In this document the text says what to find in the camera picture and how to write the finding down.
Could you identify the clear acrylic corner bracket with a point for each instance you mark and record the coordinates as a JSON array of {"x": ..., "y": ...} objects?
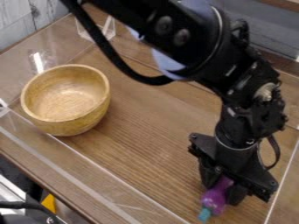
[{"x": 108, "y": 28}]

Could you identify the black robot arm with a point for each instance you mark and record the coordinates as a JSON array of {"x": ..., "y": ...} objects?
[{"x": 193, "y": 33}]

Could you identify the clear acrylic tray wall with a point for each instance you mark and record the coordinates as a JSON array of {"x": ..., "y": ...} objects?
[{"x": 126, "y": 173}]

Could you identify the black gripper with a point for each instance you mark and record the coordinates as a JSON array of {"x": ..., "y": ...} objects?
[{"x": 225, "y": 160}]

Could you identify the yellow black device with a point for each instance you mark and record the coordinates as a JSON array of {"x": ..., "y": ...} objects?
[{"x": 53, "y": 204}]

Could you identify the purple toy eggplant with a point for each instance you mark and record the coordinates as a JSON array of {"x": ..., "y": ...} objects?
[{"x": 214, "y": 200}]

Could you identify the brown wooden bowl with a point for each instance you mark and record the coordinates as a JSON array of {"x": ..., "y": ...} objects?
[{"x": 66, "y": 99}]

